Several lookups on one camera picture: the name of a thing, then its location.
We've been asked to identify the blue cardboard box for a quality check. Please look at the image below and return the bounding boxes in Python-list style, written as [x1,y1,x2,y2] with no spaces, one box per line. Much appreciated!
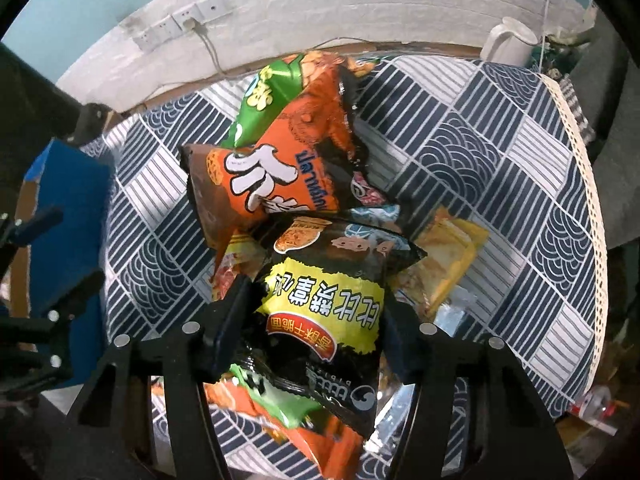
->
[10,139,117,377]

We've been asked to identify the white wall socket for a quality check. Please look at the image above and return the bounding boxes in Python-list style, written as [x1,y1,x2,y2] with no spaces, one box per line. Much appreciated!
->
[133,21,175,52]
[196,0,233,19]
[171,2,202,32]

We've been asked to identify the black yellow-label noodle snack packet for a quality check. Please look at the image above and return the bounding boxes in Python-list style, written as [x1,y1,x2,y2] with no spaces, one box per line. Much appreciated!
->
[240,215,429,441]

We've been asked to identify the green and orange snack packet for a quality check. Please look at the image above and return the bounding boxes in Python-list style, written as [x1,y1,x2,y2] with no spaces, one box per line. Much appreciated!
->
[205,364,367,479]

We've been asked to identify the white electric kettle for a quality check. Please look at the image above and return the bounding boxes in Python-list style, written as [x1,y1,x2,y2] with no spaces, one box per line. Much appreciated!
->
[480,16,540,67]

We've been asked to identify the yellow snack packet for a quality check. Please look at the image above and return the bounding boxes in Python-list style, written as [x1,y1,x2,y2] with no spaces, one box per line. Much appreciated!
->
[400,207,491,322]

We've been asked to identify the dark equipment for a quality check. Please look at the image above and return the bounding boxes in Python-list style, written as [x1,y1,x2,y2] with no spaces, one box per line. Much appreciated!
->
[0,42,109,196]

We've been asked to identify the red snack packet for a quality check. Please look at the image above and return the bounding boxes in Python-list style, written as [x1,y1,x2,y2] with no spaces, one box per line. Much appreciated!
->
[212,230,271,302]

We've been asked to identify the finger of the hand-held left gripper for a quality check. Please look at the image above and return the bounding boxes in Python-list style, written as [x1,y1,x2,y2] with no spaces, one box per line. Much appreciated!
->
[0,206,65,262]
[0,271,107,362]

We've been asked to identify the navy white patterned tablecloth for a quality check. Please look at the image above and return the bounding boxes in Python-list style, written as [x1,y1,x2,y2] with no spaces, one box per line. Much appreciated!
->
[80,52,609,480]

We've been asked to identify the clear plastic bottle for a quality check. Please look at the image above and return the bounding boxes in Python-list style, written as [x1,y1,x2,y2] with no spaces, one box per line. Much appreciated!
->
[567,385,627,422]

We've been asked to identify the grey cloth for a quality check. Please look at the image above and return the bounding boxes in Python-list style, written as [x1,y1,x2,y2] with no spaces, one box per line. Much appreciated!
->
[567,7,640,133]

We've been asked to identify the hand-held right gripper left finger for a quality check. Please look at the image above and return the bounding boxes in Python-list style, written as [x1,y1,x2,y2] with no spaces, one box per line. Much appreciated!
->
[65,274,261,480]

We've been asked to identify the grey power cable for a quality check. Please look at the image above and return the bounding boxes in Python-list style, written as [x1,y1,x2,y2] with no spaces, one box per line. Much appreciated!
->
[182,17,224,74]

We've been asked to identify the silver foil snack packet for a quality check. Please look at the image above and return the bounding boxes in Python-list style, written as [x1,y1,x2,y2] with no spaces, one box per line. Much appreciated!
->
[376,285,477,442]

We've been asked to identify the white hanging string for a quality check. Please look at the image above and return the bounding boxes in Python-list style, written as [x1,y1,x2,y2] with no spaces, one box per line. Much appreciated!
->
[540,0,556,69]

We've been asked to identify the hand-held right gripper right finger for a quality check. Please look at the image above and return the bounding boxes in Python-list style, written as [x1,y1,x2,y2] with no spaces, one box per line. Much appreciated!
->
[384,301,561,480]

